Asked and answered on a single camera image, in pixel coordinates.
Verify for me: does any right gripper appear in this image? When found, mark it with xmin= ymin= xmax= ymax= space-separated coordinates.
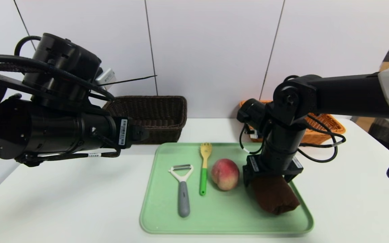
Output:
xmin=242 ymin=144 xmax=304 ymax=187

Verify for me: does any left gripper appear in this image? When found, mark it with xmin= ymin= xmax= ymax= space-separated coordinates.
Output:
xmin=86 ymin=112 xmax=150 ymax=151

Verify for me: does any brown towel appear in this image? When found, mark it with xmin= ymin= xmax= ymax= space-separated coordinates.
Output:
xmin=250 ymin=174 xmax=301 ymax=215

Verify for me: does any red yellow peach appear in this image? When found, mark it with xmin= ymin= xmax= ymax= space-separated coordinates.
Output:
xmin=211 ymin=158 xmax=240 ymax=191

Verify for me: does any yellow fork green handle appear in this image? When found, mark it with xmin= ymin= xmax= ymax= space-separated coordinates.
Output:
xmin=200 ymin=142 xmax=212 ymax=196

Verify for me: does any white peeler grey handle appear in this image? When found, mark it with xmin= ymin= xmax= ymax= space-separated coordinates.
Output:
xmin=168 ymin=164 xmax=194 ymax=217

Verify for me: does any dark brown wicker basket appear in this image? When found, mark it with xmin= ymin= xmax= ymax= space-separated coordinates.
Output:
xmin=102 ymin=96 xmax=187 ymax=145

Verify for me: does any orange wicker basket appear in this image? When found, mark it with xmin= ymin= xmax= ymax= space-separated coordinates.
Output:
xmin=238 ymin=100 xmax=346 ymax=145

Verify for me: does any black zip tie tail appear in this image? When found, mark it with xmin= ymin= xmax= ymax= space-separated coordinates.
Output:
xmin=102 ymin=75 xmax=158 ymax=87

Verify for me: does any light green plastic tray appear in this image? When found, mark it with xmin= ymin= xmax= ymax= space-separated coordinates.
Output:
xmin=140 ymin=142 xmax=314 ymax=234

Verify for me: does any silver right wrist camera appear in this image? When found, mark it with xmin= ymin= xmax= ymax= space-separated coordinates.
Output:
xmin=248 ymin=127 xmax=262 ymax=141

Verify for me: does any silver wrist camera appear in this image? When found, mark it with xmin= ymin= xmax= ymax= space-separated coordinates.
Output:
xmin=248 ymin=127 xmax=262 ymax=141
xmin=95 ymin=69 xmax=116 ymax=87

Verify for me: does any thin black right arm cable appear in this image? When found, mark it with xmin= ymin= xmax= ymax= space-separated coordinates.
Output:
xmin=239 ymin=115 xmax=347 ymax=163

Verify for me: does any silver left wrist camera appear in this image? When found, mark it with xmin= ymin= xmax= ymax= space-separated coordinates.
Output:
xmin=95 ymin=69 xmax=116 ymax=87

